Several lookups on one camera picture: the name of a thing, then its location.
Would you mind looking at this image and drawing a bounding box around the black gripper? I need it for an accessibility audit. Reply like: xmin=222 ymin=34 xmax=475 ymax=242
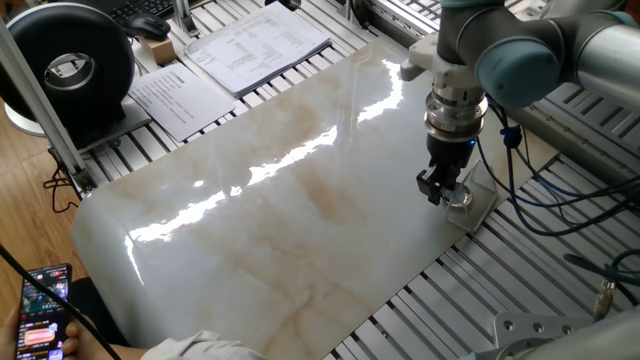
xmin=415 ymin=133 xmax=477 ymax=206

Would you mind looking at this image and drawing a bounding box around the black smartphone lit screen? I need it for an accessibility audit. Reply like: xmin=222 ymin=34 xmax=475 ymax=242
xmin=14 ymin=262 xmax=74 ymax=360

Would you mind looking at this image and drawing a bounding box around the person's bare right forearm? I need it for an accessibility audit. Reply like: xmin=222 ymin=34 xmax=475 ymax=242
xmin=106 ymin=342 xmax=152 ymax=360

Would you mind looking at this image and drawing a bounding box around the person's right hand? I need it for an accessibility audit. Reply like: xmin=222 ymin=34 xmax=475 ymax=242
xmin=60 ymin=318 xmax=119 ymax=360

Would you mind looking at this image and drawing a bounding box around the person's left hand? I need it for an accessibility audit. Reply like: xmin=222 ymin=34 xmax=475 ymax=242
xmin=0 ymin=305 xmax=22 ymax=360

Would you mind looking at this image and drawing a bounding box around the silver wrist flange coupling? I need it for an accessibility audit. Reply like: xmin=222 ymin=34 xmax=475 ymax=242
xmin=423 ymin=83 xmax=489 ymax=145

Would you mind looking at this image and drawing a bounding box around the marble pattern board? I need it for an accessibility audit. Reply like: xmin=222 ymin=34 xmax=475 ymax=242
xmin=69 ymin=36 xmax=560 ymax=360

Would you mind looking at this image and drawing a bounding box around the printed paper stack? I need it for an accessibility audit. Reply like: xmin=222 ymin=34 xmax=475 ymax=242
xmin=183 ymin=1 xmax=333 ymax=99

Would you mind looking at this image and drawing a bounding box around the single printed paper sheet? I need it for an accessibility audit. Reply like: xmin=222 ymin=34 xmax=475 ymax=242
xmin=126 ymin=61 xmax=238 ymax=144

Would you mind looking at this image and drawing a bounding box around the white shirt of person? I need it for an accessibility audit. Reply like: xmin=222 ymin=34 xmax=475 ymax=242
xmin=139 ymin=329 xmax=269 ymax=360

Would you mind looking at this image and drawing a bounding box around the small aluminium upright stand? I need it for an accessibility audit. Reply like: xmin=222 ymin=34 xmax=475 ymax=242
xmin=171 ymin=0 xmax=202 ymax=40

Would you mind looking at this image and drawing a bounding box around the small cardboard box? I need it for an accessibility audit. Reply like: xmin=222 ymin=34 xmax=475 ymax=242
xmin=136 ymin=35 xmax=178 ymax=68

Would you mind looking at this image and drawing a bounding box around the black computer mouse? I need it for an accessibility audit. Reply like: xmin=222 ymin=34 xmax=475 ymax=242
xmin=121 ymin=11 xmax=173 ymax=43

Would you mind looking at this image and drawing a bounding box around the black keyboard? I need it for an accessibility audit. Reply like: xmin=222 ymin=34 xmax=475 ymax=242
xmin=106 ymin=0 xmax=177 ymax=24

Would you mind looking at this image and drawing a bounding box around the clear plastic corner bracket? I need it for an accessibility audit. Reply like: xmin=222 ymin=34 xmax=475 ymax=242
xmin=443 ymin=158 xmax=501 ymax=236

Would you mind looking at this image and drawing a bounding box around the thin dark gripper cable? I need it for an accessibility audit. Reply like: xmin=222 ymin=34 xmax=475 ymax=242
xmin=474 ymin=99 xmax=640 ymax=238
xmin=514 ymin=124 xmax=640 ymax=209

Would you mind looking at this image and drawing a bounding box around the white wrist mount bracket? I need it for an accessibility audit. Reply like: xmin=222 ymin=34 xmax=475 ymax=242
xmin=399 ymin=31 xmax=484 ymax=92

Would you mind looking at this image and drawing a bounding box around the grey aluminium table rail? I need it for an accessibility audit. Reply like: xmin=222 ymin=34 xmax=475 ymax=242
xmin=344 ymin=0 xmax=640 ymax=177

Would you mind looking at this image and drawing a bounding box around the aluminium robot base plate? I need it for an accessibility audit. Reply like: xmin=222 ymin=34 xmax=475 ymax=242
xmin=492 ymin=311 xmax=597 ymax=360

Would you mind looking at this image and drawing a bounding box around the thick black cable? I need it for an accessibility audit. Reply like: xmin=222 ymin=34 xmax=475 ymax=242
xmin=561 ymin=248 xmax=640 ymax=307

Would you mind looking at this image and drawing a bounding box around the brass cable connector plug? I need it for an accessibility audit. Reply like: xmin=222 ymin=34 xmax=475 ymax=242
xmin=593 ymin=278 xmax=617 ymax=321

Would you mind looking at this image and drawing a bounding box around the black ring shaped fan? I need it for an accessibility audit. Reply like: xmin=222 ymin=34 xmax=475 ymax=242
xmin=0 ymin=1 xmax=153 ymax=154

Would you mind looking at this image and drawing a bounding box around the long black diagonal cable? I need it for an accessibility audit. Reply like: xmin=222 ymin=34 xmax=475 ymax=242
xmin=0 ymin=243 xmax=123 ymax=360

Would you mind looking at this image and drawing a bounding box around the aluminium frame post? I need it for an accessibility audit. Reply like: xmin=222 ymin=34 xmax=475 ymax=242
xmin=0 ymin=17 xmax=99 ymax=194

